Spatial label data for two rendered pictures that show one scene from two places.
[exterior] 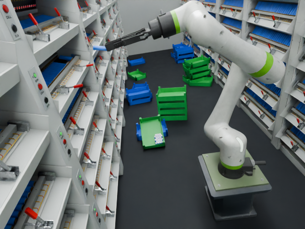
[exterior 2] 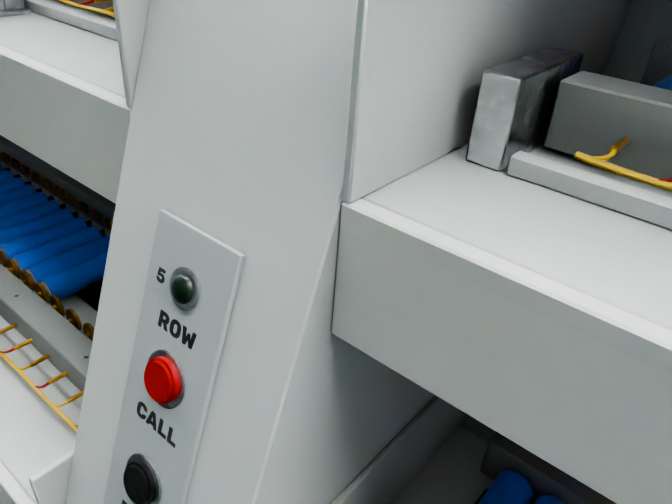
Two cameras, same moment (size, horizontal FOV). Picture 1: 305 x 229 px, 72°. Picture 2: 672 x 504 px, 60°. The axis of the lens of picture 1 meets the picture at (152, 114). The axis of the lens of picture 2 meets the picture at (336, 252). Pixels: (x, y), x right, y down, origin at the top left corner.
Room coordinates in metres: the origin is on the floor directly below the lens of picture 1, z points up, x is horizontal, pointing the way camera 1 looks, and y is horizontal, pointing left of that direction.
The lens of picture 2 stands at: (1.40, 0.19, 1.16)
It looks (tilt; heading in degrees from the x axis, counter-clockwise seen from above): 17 degrees down; 123
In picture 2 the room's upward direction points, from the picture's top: 16 degrees clockwise
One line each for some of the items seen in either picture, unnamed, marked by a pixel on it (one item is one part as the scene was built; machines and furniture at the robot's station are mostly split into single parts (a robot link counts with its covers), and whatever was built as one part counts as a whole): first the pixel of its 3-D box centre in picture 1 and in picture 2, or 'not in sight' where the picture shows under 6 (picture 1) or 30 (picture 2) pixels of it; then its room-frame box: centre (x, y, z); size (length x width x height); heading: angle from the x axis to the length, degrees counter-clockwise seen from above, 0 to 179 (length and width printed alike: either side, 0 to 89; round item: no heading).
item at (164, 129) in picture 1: (151, 129); not in sight; (1.74, 0.03, 0.04); 0.30 x 0.20 x 0.08; 90
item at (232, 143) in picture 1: (231, 147); not in sight; (0.87, -0.40, 0.45); 0.16 x 0.13 x 0.19; 16
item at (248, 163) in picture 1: (241, 165); not in sight; (0.84, -0.46, 0.32); 0.26 x 0.15 x 0.06; 80
